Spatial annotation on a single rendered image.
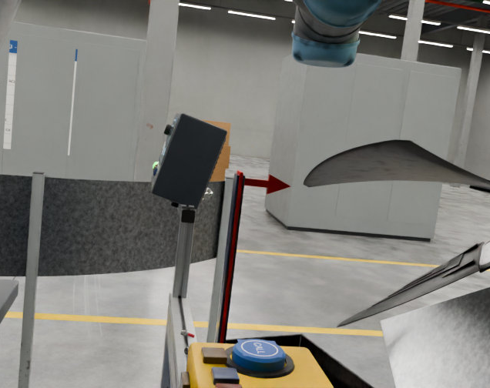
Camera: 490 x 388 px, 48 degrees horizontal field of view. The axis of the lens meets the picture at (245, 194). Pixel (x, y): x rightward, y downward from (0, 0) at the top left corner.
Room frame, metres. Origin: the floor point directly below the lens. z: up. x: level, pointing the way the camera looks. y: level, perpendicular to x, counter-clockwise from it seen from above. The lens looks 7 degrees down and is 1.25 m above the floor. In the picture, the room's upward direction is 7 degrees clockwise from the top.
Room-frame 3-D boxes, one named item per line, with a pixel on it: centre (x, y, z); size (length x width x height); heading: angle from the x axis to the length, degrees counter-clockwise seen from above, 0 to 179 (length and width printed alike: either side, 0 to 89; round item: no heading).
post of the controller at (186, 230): (1.16, 0.12, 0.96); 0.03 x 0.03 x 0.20; 10
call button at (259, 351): (0.40, -0.02, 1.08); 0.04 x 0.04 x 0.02
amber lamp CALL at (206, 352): (0.39, 0.01, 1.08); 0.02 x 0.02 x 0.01; 10
